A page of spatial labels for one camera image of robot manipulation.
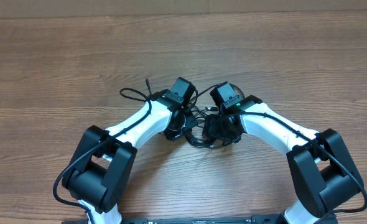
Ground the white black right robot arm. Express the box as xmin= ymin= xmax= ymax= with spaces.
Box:
xmin=203 ymin=90 xmax=367 ymax=223

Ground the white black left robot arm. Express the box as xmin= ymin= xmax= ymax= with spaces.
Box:
xmin=53 ymin=90 xmax=198 ymax=223

